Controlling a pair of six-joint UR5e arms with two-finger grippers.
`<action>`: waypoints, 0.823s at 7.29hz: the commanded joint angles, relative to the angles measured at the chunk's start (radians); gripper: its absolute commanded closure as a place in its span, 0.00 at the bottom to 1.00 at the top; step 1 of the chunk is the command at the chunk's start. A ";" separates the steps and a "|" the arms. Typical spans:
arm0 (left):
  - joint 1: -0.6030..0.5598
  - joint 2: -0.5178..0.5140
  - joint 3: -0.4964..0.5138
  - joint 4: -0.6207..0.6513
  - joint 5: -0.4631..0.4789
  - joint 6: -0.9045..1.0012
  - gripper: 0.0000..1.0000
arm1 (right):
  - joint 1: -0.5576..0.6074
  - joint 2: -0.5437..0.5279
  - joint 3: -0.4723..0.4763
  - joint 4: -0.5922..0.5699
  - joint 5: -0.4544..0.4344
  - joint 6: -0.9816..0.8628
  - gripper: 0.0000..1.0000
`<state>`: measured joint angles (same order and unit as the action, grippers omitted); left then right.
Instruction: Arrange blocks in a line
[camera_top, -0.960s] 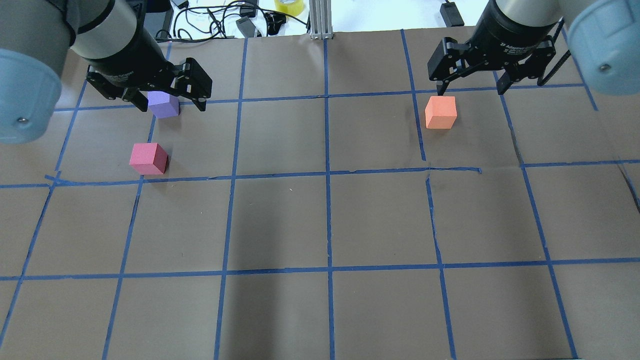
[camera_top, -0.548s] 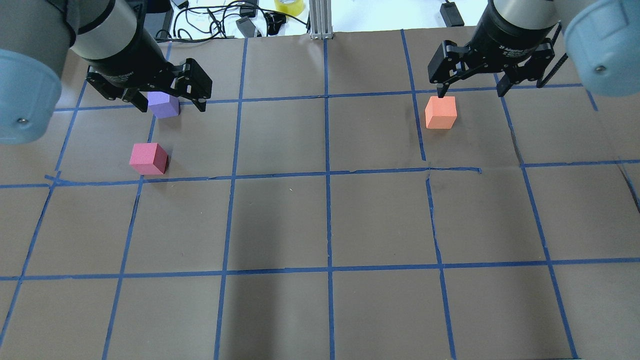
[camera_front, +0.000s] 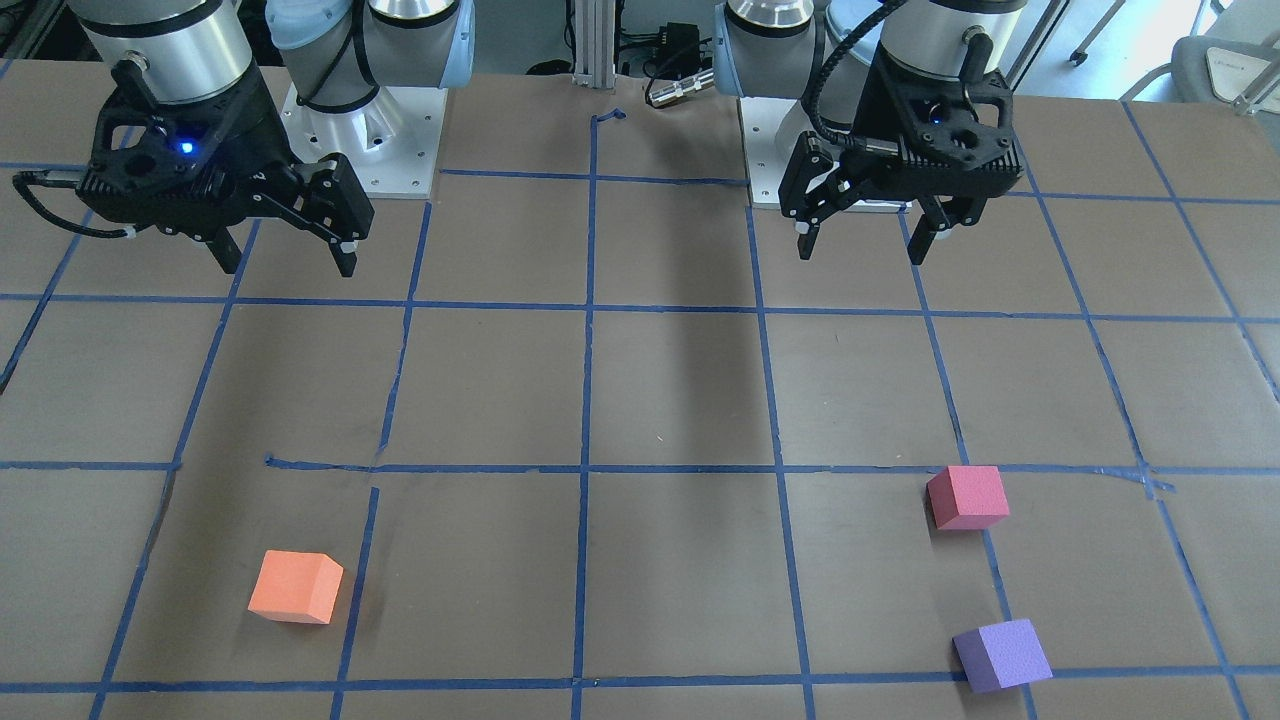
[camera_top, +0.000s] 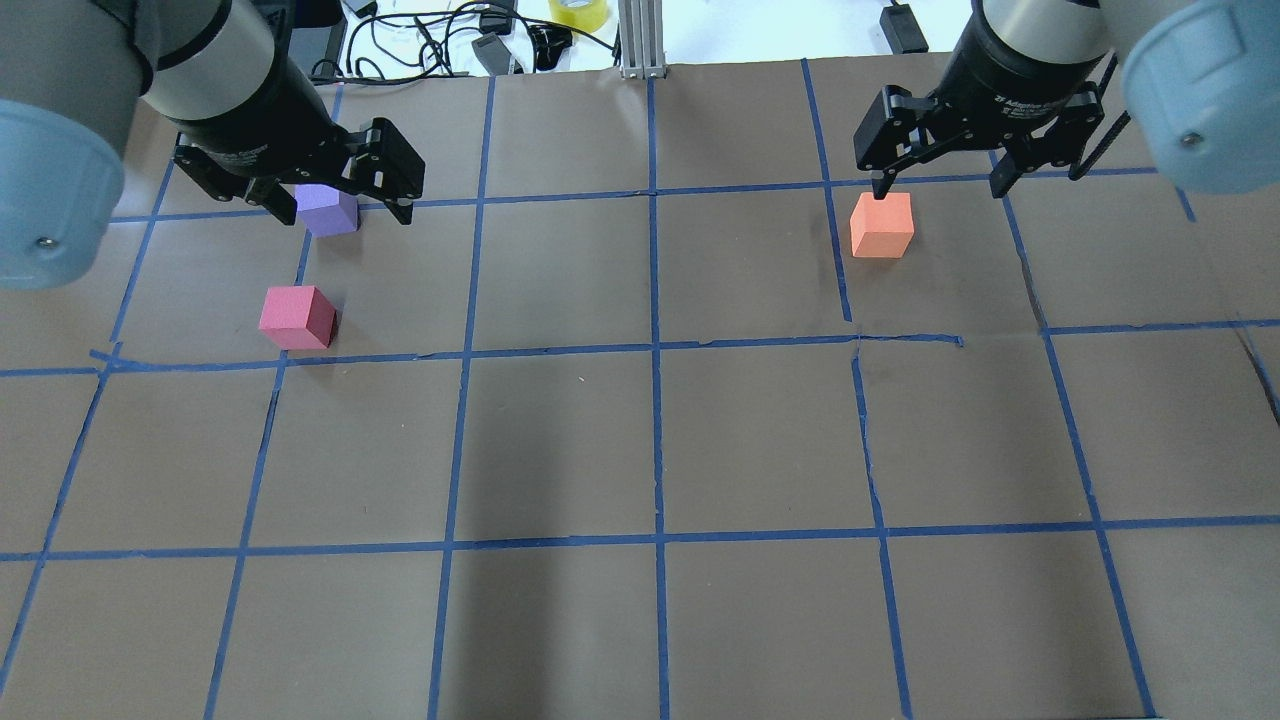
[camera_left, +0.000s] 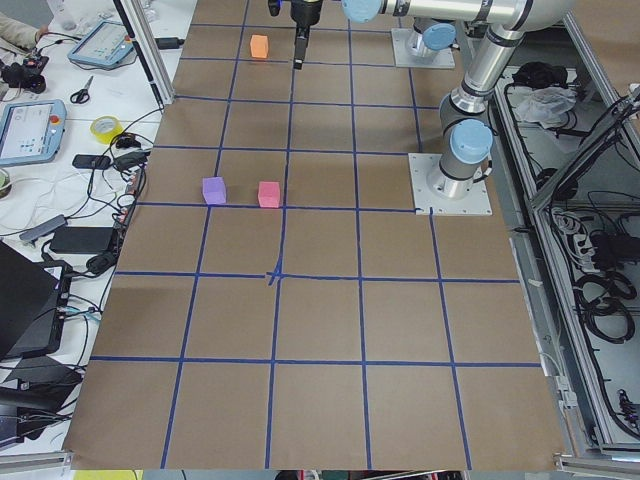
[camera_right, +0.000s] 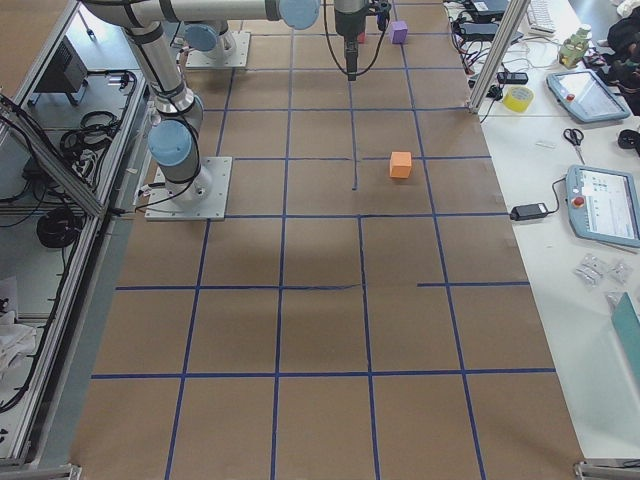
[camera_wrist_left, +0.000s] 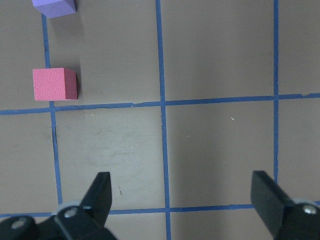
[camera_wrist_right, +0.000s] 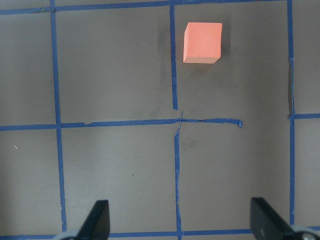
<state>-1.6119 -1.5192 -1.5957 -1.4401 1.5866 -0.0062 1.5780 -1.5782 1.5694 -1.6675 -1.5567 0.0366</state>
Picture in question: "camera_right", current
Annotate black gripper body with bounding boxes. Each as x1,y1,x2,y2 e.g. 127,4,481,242
334,0,369,45

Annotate orange foam cube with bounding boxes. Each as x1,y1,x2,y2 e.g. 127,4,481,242
389,151,413,179

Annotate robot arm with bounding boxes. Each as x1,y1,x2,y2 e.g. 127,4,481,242
82,1,321,207
177,21,237,69

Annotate purple foam cube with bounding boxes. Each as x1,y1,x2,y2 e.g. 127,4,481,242
389,20,408,44

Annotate yellow tape roll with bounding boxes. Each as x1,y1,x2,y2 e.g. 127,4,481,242
503,85,534,113

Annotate far teach pendant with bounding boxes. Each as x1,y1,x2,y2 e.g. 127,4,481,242
546,70,631,123

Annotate teach pendant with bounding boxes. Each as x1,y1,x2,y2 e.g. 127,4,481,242
546,70,631,123
565,165,639,248

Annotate black power adapter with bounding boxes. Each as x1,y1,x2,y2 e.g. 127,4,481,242
509,203,549,221

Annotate near teach pendant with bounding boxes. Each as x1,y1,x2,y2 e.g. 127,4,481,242
565,165,639,248

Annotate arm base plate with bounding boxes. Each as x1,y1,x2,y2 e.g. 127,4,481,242
145,157,233,221
186,31,251,70

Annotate aluminium frame post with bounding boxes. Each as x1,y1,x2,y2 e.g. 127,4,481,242
468,0,529,114

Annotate black handled scissors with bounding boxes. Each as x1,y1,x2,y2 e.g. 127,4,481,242
563,128,585,165

